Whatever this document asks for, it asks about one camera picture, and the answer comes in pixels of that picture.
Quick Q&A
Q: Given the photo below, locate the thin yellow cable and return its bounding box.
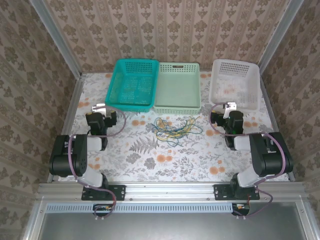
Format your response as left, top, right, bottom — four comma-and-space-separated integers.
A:
155, 116, 176, 133
156, 131, 183, 141
174, 115, 200, 137

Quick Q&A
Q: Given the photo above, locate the thin light blue cable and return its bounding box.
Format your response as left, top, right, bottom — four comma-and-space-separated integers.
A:
159, 119, 181, 133
151, 119, 173, 135

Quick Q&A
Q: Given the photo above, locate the white plastic mesh basket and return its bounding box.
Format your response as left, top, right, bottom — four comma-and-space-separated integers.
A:
208, 59, 261, 112

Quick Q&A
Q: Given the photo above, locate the teal plastic mesh basket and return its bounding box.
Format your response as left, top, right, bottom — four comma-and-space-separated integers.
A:
104, 58, 160, 113

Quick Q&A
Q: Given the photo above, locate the mint green plastic basket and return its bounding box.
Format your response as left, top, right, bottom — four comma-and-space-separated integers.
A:
152, 62, 202, 115

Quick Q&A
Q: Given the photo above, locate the floral table cloth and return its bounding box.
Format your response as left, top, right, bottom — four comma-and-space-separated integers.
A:
58, 71, 291, 182

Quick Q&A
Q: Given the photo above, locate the grey metal panel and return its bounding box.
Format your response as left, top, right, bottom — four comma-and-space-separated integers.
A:
37, 211, 311, 240

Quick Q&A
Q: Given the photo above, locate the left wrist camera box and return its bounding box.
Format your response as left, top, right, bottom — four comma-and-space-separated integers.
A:
91, 102, 113, 113

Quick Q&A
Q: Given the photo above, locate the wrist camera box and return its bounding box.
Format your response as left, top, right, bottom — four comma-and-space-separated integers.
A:
223, 101, 237, 120
91, 102, 113, 113

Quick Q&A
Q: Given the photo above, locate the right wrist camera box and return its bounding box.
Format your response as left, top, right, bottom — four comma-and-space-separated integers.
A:
223, 101, 237, 120

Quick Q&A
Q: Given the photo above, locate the aluminium side rail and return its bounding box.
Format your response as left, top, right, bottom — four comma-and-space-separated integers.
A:
259, 74, 296, 181
47, 73, 86, 182

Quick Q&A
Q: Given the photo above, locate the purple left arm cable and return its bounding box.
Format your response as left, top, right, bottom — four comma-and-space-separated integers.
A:
67, 105, 127, 218

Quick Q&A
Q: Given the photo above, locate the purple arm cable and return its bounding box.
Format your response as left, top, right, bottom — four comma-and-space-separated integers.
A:
208, 102, 288, 218
67, 105, 127, 218

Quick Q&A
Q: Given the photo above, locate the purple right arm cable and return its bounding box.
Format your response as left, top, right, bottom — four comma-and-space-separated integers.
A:
208, 102, 288, 218

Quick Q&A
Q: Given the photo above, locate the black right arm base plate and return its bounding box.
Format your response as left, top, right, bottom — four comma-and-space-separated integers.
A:
213, 184, 260, 201

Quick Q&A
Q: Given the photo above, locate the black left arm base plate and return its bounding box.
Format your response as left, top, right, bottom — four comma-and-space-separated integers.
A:
81, 184, 126, 202

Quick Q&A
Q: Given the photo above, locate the aluminium frame post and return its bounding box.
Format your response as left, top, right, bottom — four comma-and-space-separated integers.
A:
29, 0, 83, 76
258, 0, 305, 73

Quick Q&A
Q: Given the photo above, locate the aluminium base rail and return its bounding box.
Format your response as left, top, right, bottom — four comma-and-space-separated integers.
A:
37, 181, 308, 201

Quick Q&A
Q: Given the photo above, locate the grey slotted cable duct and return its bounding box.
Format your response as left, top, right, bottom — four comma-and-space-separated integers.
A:
46, 202, 233, 214

